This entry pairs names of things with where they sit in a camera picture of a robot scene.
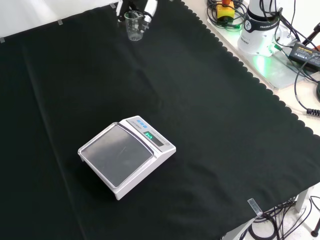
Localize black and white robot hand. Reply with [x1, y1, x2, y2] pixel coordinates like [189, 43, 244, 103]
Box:
[116, 0, 159, 30]

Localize clear glass beaker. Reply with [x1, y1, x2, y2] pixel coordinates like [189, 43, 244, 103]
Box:
[123, 10, 145, 42]

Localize white electronic balance steel pan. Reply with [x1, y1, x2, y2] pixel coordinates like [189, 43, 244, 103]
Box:
[77, 115, 177, 201]

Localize yellow emergency stop button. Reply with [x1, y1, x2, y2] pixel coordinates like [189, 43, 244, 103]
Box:
[216, 0, 236, 21]

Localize black scalloped bench cloth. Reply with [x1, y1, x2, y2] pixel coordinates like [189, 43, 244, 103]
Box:
[0, 0, 320, 240]

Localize black power adapter brick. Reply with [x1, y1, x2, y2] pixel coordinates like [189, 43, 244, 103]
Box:
[288, 42, 320, 73]

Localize black tripod leg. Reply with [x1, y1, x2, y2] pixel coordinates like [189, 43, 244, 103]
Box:
[301, 21, 320, 51]

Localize grey table leg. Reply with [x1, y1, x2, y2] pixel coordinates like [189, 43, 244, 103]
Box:
[295, 188, 310, 214]

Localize black cable with strain relief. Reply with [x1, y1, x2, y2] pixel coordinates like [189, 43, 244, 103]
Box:
[293, 59, 320, 116]

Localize black floor cable bundle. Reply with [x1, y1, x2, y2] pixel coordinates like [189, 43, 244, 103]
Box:
[247, 194, 320, 240]

